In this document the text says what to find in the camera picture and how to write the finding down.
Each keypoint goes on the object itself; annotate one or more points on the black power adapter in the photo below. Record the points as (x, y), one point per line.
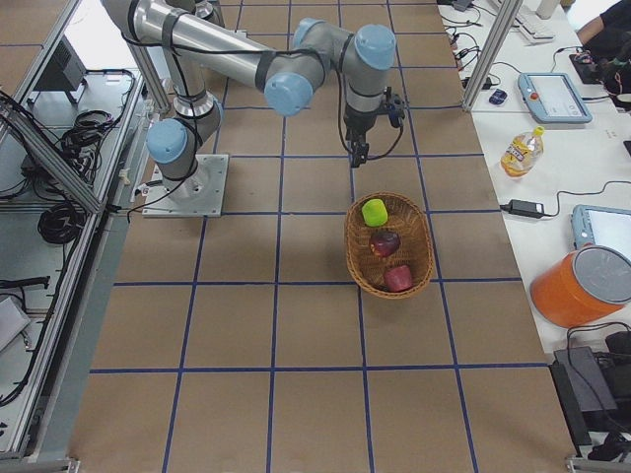
(524, 208)

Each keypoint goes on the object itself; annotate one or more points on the orange cylindrical container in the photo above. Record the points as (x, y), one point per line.
(586, 285)

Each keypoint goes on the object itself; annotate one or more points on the black equipment box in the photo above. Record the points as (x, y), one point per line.
(585, 397)

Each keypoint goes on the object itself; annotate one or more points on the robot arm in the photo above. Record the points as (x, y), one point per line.
(288, 80)
(210, 11)

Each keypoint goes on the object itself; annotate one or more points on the dark blue checkered pouch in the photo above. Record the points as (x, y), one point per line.
(498, 97)

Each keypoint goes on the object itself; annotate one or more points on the dark red apple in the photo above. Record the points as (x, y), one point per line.
(384, 243)

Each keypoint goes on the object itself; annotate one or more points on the blue teach pendant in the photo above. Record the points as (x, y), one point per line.
(552, 98)
(602, 226)

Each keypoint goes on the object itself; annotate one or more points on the blue teach pendant far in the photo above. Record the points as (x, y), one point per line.
(552, 98)

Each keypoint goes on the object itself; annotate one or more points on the wicker basket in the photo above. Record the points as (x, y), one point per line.
(416, 248)

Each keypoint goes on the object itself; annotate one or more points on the orange juice bottle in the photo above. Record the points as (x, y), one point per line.
(523, 152)

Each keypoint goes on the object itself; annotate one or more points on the aluminium frame post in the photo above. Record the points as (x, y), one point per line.
(493, 43)

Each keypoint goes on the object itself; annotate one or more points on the white keyboard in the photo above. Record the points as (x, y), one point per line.
(532, 29)

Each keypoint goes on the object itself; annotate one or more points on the person in dark clothes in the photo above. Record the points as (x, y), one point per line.
(607, 39)

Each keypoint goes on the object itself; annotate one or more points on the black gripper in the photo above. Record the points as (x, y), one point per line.
(358, 125)

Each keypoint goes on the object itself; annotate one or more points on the green apple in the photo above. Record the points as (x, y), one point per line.
(374, 212)

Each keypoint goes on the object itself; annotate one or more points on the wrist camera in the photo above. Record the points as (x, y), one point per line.
(394, 108)

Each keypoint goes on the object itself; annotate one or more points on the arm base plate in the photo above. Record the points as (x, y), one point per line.
(201, 195)

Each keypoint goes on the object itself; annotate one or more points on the blue teach pendant near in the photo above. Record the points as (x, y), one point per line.
(602, 226)

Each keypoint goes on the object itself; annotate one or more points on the aluminium side frame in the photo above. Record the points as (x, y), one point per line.
(76, 103)

